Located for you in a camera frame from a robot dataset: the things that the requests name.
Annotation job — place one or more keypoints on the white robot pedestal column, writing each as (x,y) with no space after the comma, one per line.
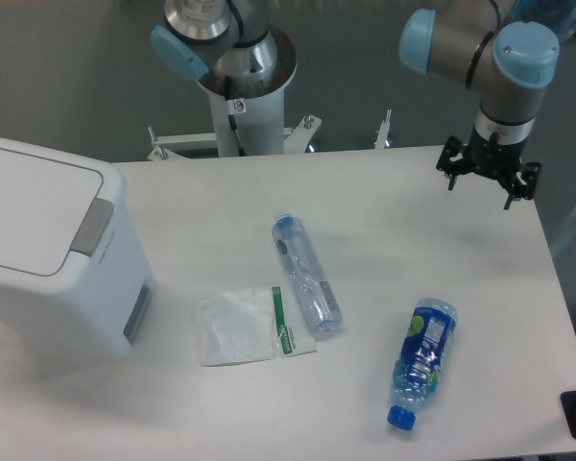
(245,90)

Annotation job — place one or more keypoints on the blue label plastic bottle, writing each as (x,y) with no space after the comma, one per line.
(417,371)

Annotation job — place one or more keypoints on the blue plastic bag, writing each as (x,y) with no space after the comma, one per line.
(557,15)

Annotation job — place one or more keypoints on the white green tissue packet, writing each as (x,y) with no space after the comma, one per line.
(250,325)

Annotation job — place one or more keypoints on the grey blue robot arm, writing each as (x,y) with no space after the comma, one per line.
(509,64)

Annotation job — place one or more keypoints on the clear empty plastic bottle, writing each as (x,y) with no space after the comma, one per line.
(317,302)

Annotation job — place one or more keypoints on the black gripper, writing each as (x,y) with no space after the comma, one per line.
(488,157)

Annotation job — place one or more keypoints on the white trash can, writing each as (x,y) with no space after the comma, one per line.
(75,283)

